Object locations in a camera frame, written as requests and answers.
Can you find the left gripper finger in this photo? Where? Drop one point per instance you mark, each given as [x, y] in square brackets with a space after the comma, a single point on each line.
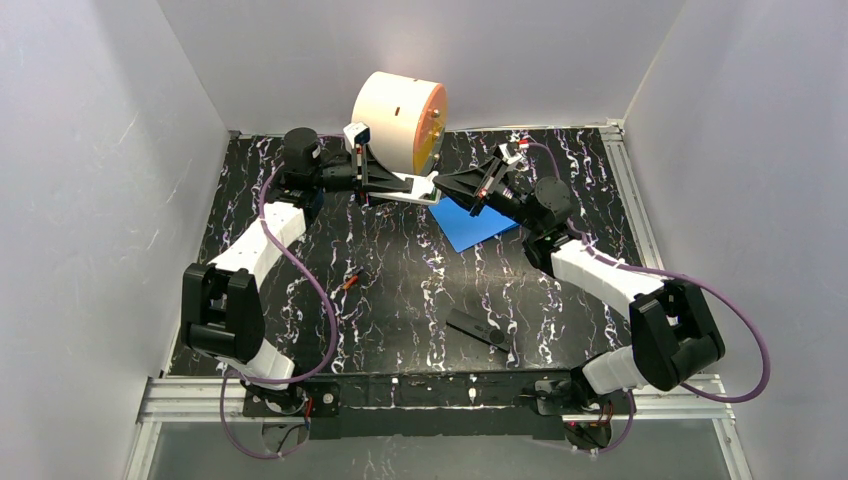
[374, 198]
[378, 179]

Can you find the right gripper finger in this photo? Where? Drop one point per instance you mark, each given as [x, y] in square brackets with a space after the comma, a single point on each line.
[463, 192]
[478, 172]

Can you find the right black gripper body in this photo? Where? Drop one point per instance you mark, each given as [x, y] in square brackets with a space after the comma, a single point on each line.
[490, 187]

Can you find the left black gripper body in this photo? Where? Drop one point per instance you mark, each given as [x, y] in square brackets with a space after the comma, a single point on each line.
[361, 175]

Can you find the white remote control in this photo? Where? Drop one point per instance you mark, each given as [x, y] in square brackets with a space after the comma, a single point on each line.
[424, 192]

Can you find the black remote control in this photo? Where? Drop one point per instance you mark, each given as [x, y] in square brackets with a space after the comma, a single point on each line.
[479, 330]

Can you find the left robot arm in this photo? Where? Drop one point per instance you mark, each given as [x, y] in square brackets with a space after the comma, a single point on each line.
[221, 313]

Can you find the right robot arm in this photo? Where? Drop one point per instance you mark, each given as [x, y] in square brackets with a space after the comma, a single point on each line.
[673, 332]

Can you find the blue foam pad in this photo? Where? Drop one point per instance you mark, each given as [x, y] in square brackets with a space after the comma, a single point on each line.
[464, 231]

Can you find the white cylinder orange face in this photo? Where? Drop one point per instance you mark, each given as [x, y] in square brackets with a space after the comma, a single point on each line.
[407, 119]

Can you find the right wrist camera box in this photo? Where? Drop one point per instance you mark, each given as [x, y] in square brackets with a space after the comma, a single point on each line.
[510, 154]

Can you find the aluminium frame rail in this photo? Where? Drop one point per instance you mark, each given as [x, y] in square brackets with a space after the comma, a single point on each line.
[679, 400]

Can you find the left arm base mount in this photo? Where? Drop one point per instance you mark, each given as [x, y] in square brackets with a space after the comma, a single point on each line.
[310, 399]

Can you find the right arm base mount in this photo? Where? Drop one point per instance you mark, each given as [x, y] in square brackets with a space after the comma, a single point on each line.
[557, 397]

